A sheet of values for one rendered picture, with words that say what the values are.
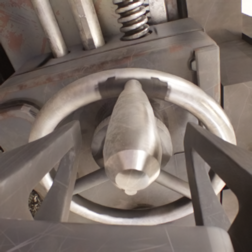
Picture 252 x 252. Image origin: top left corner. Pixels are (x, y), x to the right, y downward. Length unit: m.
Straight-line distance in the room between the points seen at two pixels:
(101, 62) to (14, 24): 0.23
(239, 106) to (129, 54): 0.14
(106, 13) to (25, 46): 0.16
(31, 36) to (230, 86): 0.33
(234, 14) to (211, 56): 0.16
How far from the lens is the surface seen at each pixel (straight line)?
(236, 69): 0.30
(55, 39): 0.34
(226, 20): 0.39
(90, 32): 0.32
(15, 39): 0.46
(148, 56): 0.24
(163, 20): 0.39
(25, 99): 0.29
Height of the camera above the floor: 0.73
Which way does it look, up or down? 10 degrees down
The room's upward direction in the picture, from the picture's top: 79 degrees clockwise
